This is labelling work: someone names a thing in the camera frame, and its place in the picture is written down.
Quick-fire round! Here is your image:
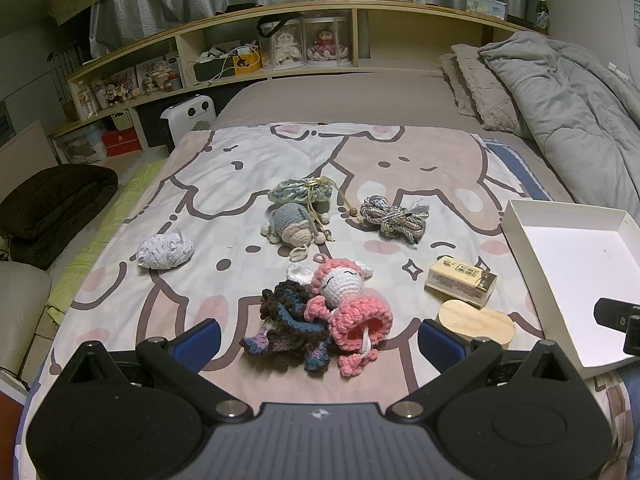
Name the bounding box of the clear water bottle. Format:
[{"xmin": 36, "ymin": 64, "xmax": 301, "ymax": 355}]
[{"xmin": 77, "ymin": 80, "xmax": 100, "ymax": 120}]

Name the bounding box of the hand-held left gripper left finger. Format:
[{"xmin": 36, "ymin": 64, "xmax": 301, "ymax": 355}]
[{"xmin": 50, "ymin": 319, "xmax": 253, "ymax": 422}]

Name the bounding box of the wooden headboard shelf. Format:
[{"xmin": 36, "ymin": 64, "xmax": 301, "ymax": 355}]
[{"xmin": 50, "ymin": 0, "xmax": 543, "ymax": 157}]

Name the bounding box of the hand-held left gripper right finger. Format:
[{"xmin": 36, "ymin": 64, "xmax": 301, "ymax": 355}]
[{"xmin": 390, "ymin": 319, "xmax": 593, "ymax": 423}]

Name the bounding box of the tissue box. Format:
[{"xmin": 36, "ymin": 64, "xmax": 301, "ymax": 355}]
[{"xmin": 466, "ymin": 0, "xmax": 509, "ymax": 20}]

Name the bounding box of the white crochet piece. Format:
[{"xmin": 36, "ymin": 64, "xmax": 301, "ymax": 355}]
[{"xmin": 137, "ymin": 229, "xmax": 195, "ymax": 271}]

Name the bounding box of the cartoon printed blanket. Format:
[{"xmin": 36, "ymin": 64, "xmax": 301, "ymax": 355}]
[{"xmin": 20, "ymin": 122, "xmax": 616, "ymax": 480}]

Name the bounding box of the white heater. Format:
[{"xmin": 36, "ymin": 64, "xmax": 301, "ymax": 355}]
[{"xmin": 160, "ymin": 94, "xmax": 217, "ymax": 149}]

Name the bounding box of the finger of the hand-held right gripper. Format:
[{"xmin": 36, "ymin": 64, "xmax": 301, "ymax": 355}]
[{"xmin": 594, "ymin": 297, "xmax": 640, "ymax": 356}]

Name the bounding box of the oval wooden block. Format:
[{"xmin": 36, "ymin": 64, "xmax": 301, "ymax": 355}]
[{"xmin": 437, "ymin": 299, "xmax": 516, "ymax": 351}]

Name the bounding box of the grey comforter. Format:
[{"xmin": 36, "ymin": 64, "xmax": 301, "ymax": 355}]
[{"xmin": 477, "ymin": 30, "xmax": 640, "ymax": 241}]

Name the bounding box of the white shallow tray box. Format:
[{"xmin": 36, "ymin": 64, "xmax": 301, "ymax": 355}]
[{"xmin": 501, "ymin": 199, "xmax": 640, "ymax": 380}]

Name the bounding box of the grey cord bundle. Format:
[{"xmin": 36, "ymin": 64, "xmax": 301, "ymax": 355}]
[{"xmin": 360, "ymin": 195, "xmax": 431, "ymax": 247}]

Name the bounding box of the blue crochet doll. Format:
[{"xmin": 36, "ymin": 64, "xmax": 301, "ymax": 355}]
[{"xmin": 260, "ymin": 202, "xmax": 333, "ymax": 263}]

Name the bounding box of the yellow cardboard box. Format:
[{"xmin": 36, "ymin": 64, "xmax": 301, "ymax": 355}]
[{"xmin": 425, "ymin": 256, "xmax": 498, "ymax": 309}]

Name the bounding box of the light green mat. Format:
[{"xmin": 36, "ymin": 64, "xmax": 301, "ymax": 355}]
[{"xmin": 46, "ymin": 160, "xmax": 172, "ymax": 322}]

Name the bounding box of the beige cushion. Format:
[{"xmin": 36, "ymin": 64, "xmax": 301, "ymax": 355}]
[{"xmin": 0, "ymin": 262, "xmax": 52, "ymax": 386}]

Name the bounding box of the green glass bottle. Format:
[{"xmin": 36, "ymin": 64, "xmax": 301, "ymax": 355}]
[{"xmin": 533, "ymin": 0, "xmax": 551, "ymax": 36}]

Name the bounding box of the dark brown cushion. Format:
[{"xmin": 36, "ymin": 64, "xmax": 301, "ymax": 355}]
[{"xmin": 0, "ymin": 164, "xmax": 120, "ymax": 271}]

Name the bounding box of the dark brown-blue crochet piece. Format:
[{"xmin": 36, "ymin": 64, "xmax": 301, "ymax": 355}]
[{"xmin": 239, "ymin": 281, "xmax": 333, "ymax": 375}]

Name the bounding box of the pink crochet doll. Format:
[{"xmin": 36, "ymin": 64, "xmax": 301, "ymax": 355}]
[{"xmin": 286, "ymin": 255, "xmax": 393, "ymax": 380}]

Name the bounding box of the patterned drawstring pouch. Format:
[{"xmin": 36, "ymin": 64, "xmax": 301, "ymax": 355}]
[{"xmin": 268, "ymin": 176, "xmax": 366, "ymax": 221}]

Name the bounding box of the red-dress doll display case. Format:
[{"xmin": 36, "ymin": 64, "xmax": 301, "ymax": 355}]
[{"xmin": 302, "ymin": 16, "xmax": 354, "ymax": 67}]

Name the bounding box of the clear storage box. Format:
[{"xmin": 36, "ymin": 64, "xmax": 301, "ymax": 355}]
[{"xmin": 52, "ymin": 132, "xmax": 109, "ymax": 165}]

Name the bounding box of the black box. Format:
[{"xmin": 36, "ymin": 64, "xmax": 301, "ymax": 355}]
[{"xmin": 193, "ymin": 60, "xmax": 236, "ymax": 84}]

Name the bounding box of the red box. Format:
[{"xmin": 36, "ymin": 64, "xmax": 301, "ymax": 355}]
[{"xmin": 102, "ymin": 127, "xmax": 146, "ymax": 156}]

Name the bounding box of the row of small figurines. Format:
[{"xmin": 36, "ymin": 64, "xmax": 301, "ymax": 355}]
[{"xmin": 99, "ymin": 56, "xmax": 182, "ymax": 107}]

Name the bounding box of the grey fluffy pillow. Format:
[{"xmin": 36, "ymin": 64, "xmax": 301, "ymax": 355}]
[{"xmin": 440, "ymin": 42, "xmax": 532, "ymax": 139}]

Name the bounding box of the yellow container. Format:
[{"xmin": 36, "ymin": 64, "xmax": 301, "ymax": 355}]
[{"xmin": 232, "ymin": 50, "xmax": 262, "ymax": 75}]

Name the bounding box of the white-dress doll display case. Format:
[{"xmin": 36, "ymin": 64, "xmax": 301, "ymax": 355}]
[{"xmin": 271, "ymin": 17, "xmax": 306, "ymax": 71}]

